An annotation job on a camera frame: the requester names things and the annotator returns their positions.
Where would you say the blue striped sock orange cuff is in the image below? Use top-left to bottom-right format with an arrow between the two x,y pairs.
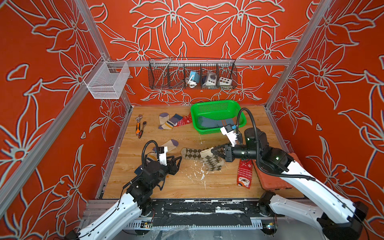
198,117 -> 235,129

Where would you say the black wire wall basket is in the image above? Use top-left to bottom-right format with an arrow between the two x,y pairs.
148,57 -> 238,90

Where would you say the cream striped sock purple toe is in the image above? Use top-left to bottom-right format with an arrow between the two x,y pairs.
135,139 -> 179,175

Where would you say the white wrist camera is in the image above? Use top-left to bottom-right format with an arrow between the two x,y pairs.
158,147 -> 168,166
220,124 -> 243,147

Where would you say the green plastic basket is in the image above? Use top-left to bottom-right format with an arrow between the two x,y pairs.
191,100 -> 241,135

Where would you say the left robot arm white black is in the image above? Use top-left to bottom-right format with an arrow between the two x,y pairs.
64,156 -> 182,240

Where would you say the red black ratchet wrench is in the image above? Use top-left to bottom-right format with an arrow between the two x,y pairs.
138,121 -> 147,138

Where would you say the brown argyle sock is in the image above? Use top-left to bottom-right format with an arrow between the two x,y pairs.
181,148 -> 207,161
202,147 -> 225,171

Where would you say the orange handled adjustable wrench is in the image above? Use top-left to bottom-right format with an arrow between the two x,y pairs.
136,115 -> 143,136

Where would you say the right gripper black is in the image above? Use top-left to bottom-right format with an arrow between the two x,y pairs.
210,143 -> 261,164

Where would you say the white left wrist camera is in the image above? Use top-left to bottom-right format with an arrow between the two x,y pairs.
158,147 -> 168,166

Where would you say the teal box in basket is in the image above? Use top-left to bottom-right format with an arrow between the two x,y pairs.
187,71 -> 200,85

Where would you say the clear acrylic wall box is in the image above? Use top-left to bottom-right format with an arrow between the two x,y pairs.
84,62 -> 131,100

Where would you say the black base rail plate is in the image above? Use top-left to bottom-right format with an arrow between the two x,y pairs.
124,199 -> 284,231

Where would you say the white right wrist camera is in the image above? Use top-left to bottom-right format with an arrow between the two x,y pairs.
220,124 -> 243,147

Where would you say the white device with dial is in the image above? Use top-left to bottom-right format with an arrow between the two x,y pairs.
202,72 -> 218,87

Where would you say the orange plastic tool case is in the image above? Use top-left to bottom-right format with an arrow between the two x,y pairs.
253,160 -> 294,191

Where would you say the red christmas sock near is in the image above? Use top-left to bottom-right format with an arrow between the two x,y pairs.
237,160 -> 253,189

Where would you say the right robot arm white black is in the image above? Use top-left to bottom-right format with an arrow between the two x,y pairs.
212,125 -> 368,240

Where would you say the red snowflake sock far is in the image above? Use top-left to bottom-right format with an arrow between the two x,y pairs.
176,115 -> 193,127

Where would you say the white box with dots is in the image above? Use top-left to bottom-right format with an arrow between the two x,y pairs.
219,77 -> 233,89

